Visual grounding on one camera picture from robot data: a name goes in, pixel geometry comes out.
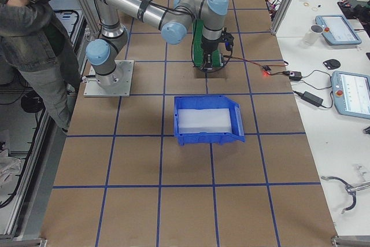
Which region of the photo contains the person in grey jacket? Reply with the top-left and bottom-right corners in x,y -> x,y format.
1,0 -> 81,132

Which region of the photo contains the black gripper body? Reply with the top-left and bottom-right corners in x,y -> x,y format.
201,51 -> 213,71

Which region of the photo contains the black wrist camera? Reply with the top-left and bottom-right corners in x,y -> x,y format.
221,31 -> 234,51

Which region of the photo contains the small black controller box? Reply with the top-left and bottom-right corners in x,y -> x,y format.
288,71 -> 302,81

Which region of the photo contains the red lit circuit board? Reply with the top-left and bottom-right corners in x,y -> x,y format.
261,65 -> 271,75

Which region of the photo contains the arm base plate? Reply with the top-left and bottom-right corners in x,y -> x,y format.
83,60 -> 134,97

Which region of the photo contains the metal clamp tool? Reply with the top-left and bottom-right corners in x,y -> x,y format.
321,176 -> 369,214

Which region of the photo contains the white mug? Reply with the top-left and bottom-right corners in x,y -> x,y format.
304,24 -> 323,45

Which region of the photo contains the teach pendant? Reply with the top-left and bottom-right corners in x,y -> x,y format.
331,71 -> 369,119
315,14 -> 362,46

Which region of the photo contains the near teach pendant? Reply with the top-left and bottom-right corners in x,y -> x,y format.
331,71 -> 369,119

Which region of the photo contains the far teach pendant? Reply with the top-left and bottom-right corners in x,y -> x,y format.
315,14 -> 362,46

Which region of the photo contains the blue plastic bin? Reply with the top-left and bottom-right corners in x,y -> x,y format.
173,95 -> 245,145

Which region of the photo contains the green conveyor belt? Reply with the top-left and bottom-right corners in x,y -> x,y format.
190,0 -> 225,68

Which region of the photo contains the black round puck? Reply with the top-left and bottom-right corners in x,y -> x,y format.
323,59 -> 341,70

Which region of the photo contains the black power adapter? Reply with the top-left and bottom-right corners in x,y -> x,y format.
301,91 -> 323,107

